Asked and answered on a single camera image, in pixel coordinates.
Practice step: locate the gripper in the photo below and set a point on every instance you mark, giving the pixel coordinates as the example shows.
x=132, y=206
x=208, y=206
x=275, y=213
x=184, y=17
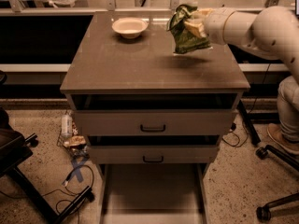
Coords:
x=214, y=23

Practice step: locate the brown shoe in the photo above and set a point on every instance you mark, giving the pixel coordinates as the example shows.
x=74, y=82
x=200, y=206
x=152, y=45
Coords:
x=275, y=134

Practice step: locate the white paper bowl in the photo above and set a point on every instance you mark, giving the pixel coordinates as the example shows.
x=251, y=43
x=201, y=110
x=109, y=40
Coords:
x=129, y=28

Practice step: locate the black office chair left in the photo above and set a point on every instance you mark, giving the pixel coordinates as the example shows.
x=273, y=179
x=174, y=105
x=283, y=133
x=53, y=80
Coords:
x=14, y=149

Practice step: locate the grey top drawer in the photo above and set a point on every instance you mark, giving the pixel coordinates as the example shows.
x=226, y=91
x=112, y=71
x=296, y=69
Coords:
x=154, y=114

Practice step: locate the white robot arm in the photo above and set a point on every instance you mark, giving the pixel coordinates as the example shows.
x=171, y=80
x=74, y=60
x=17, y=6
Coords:
x=272, y=34

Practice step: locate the black table leg right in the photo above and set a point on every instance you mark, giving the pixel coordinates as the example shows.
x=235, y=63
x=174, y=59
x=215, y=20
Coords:
x=255, y=139

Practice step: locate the grey drawer cabinet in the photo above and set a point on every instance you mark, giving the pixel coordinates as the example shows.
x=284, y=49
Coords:
x=106, y=63

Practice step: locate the white plastic bottle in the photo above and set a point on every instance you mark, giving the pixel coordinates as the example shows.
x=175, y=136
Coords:
x=66, y=126

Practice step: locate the green jalapeno chip bag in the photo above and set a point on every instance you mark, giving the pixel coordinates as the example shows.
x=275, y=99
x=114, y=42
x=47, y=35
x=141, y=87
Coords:
x=184, y=40

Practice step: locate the grey bottom drawer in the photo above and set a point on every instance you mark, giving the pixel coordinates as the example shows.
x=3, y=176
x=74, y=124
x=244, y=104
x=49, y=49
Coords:
x=153, y=194

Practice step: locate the person leg beige trousers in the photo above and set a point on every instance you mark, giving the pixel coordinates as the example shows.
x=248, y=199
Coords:
x=288, y=108

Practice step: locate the grey drawer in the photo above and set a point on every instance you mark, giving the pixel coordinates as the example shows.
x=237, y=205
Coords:
x=153, y=194
x=153, y=149
x=154, y=114

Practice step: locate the grey middle drawer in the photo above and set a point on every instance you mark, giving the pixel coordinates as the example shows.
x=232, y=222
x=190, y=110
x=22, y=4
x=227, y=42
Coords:
x=153, y=149

